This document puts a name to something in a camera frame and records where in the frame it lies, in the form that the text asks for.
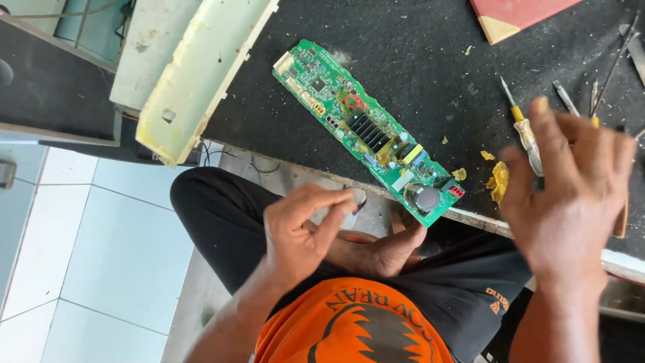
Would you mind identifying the person's orange shirt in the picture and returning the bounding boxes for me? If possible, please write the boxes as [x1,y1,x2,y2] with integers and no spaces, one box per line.
[253,277,456,363]

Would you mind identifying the wooden tool handle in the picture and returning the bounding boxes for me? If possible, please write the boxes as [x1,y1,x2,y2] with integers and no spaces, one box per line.
[612,194,631,240]

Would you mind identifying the red and cream tile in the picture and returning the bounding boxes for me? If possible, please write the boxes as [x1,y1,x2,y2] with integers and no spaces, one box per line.
[470,0,585,46]

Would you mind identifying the person's right hand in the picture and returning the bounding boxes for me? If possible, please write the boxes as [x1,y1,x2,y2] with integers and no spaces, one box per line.
[496,96,639,295]

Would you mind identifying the black cables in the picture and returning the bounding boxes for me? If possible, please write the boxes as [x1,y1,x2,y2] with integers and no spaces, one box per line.
[200,139,281,174]

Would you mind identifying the black felt mat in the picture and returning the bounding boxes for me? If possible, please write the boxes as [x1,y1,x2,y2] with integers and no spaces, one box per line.
[202,0,645,263]

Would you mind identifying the person's left hand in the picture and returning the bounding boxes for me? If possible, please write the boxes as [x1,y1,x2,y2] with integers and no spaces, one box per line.
[262,183,359,294]

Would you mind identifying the person's black trousers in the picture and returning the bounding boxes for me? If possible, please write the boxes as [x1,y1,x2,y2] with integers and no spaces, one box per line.
[170,166,534,363]

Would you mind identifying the person's foot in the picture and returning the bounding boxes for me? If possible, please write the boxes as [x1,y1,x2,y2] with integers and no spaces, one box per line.
[325,209,429,279]

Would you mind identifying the yellowed plastic housing cover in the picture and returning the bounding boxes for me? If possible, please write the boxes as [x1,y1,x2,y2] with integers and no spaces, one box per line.
[135,0,281,168]

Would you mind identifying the metal floor fixture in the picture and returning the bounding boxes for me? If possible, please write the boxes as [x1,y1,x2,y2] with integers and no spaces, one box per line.
[0,159,17,190]

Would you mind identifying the flat metal blade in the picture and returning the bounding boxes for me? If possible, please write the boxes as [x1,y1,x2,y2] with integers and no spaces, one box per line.
[618,23,645,87]

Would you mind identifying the grey metal tool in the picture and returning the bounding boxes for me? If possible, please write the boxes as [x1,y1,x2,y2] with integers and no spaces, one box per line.
[552,80,581,118]

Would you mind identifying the green circuit board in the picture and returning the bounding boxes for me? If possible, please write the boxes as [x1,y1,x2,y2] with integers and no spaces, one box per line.
[272,39,465,229]

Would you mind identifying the thin black rod tool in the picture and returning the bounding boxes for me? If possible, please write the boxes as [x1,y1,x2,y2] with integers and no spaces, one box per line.
[591,11,642,128]

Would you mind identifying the grey sandal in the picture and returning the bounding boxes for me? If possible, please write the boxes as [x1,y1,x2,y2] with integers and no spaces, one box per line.
[339,188,368,231]

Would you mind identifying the white plastic panel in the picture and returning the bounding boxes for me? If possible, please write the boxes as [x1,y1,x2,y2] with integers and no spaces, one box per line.
[109,0,203,113]

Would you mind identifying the large yellow glue chunk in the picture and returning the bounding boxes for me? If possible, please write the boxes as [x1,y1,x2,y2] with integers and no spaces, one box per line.
[486,161,510,205]

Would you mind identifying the clear yellow handle screwdriver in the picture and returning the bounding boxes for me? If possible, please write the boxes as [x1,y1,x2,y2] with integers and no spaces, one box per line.
[500,77,545,178]

